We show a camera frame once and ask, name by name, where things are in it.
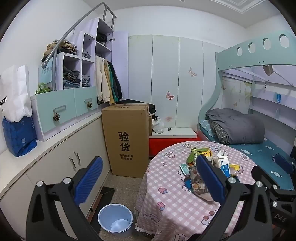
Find blue shopping bag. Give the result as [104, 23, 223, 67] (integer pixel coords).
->
[2, 116, 38, 158]

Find white paper bag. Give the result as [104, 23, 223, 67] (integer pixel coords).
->
[0, 65, 33, 122]

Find wide teal drawer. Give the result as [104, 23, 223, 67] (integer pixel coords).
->
[37, 89, 77, 135]

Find cream hanging jacket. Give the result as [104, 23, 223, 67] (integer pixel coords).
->
[95, 56, 110, 102]

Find teal bunk bed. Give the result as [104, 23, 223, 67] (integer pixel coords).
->
[198, 28, 296, 190]

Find grey metal handrail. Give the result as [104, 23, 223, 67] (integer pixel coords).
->
[42, 5, 116, 91]

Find cream low cabinet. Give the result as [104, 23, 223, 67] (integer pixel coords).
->
[0, 111, 111, 241]

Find green artificial plant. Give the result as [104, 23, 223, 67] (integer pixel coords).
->
[35, 83, 51, 94]

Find grey quilt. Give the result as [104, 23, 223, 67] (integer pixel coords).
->
[206, 108, 265, 144]

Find white plastic bag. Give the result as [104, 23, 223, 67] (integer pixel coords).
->
[152, 116, 165, 134]

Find black hanging coat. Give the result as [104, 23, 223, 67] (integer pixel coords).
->
[109, 61, 123, 101]

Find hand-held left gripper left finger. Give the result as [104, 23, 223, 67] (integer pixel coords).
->
[25, 156, 104, 241]

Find pile of mixed wrappers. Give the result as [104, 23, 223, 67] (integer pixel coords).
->
[179, 146, 242, 202]

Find teal paper sign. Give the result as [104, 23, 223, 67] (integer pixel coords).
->
[38, 64, 56, 84]

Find heap of brown clothes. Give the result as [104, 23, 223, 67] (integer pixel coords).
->
[42, 40, 78, 62]

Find checked blanket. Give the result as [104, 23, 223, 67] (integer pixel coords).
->
[211, 122, 226, 139]

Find teal candy print bedsheet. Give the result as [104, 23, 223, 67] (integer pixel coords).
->
[201, 137, 294, 190]

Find pink checked tablecloth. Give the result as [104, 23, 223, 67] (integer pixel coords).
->
[134, 141, 262, 241]

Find white wardrobe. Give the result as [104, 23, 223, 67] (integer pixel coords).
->
[128, 35, 219, 130]

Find black cloth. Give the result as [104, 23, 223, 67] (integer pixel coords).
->
[117, 99, 158, 115]

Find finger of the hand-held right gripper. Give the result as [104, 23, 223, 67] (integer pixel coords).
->
[252, 165, 281, 197]
[273, 153, 296, 183]

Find purple shelf unit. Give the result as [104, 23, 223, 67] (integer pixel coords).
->
[57, 18, 129, 103]

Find light blue plastic bin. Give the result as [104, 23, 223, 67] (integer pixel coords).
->
[97, 203, 134, 237]

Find narrow teal drawer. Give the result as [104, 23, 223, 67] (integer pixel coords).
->
[74, 86, 98, 117]

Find red storage bench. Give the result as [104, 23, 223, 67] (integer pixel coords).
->
[149, 127, 200, 159]

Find folded black clothes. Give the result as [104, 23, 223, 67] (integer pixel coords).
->
[96, 33, 109, 45]

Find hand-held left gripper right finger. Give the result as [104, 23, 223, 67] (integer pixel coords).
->
[196, 154, 273, 241]

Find blue striped pillow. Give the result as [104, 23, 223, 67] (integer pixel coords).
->
[200, 119, 215, 137]

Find tall cardboard box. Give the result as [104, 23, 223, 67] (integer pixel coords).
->
[101, 103, 153, 179]

